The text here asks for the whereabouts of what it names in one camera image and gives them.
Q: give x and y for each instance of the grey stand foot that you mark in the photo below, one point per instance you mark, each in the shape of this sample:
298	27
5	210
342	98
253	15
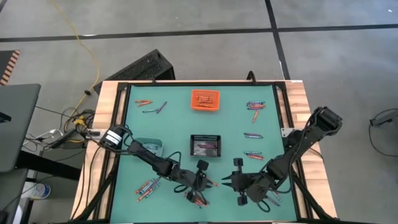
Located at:
385	118

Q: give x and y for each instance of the orange plastic basket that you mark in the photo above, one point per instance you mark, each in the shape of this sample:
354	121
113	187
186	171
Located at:
193	93

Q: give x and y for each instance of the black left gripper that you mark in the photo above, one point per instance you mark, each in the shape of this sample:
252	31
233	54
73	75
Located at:
189	180

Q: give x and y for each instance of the black plastic basket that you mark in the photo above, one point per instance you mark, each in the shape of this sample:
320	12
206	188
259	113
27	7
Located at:
192	146

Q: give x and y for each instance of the black desk base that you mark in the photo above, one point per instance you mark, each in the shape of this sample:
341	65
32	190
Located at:
46	165

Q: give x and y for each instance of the black computer tower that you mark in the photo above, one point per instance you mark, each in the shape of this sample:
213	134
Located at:
140	67

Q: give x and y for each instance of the teal plastic bin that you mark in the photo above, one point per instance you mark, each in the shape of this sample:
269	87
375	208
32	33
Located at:
160	146

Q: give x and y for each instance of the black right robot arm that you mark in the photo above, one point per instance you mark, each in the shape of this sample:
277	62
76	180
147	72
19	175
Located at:
298	149

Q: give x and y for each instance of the grey desk top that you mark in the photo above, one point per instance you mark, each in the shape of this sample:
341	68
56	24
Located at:
18	124

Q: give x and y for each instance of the white plastic bottle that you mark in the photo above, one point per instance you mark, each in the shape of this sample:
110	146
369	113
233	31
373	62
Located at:
37	190

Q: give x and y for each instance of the black table border frame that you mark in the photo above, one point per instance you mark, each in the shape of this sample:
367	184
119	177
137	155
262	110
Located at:
202	83

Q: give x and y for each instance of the striped floor mat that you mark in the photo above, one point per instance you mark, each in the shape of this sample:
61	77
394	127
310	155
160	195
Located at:
7	67

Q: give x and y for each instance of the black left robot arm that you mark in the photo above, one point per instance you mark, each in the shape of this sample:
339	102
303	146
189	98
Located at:
146	154

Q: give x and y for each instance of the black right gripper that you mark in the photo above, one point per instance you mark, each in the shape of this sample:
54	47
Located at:
252	186

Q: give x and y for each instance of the small black table clamp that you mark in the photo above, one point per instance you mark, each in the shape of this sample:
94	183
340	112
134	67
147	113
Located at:
153	81

